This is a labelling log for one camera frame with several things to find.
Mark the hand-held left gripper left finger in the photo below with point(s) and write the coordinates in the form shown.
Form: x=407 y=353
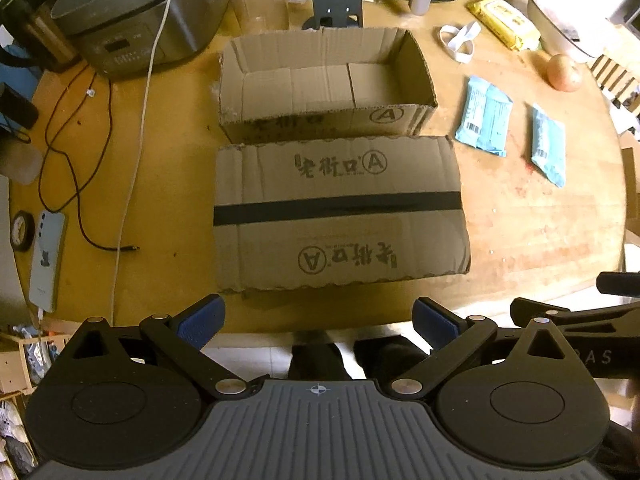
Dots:
x=202 y=322

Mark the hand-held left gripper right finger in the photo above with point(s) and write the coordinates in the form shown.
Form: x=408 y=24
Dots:
x=435 y=322

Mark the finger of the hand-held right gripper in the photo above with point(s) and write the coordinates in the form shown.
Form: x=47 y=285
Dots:
x=620 y=284
x=590 y=317

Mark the wooden desktop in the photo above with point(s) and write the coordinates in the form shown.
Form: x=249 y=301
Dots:
x=165 y=185

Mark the person's legs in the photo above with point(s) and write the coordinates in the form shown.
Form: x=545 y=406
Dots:
x=320 y=360

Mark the light blue smartphone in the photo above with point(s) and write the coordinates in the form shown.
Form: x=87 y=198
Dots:
x=47 y=270

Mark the closed taped cardboard box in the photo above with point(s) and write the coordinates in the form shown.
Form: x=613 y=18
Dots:
x=325 y=190

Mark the wooden shoe rack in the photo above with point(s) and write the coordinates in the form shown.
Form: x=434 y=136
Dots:
x=15 y=360

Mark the black tape roll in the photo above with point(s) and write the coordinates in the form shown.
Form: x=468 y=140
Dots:
x=22 y=247

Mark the wooden chair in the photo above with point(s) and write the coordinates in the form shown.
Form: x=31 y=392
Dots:
x=607 y=72

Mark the onion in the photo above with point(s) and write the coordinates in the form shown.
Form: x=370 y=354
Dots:
x=565 y=72

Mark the frosted plastic container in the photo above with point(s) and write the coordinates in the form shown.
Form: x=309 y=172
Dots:
x=20 y=160

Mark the white appliance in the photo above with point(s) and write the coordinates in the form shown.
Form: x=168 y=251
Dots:
x=565 y=25

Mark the black rectangular case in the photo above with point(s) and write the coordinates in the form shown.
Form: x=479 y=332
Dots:
x=17 y=105

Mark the yellow wet wipes pack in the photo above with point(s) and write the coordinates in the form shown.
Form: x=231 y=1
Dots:
x=505 y=22

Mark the grey rice cooker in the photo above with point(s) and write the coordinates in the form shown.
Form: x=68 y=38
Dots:
x=110 y=20

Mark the steel kettle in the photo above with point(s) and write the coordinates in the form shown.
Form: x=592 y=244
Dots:
x=50 y=40

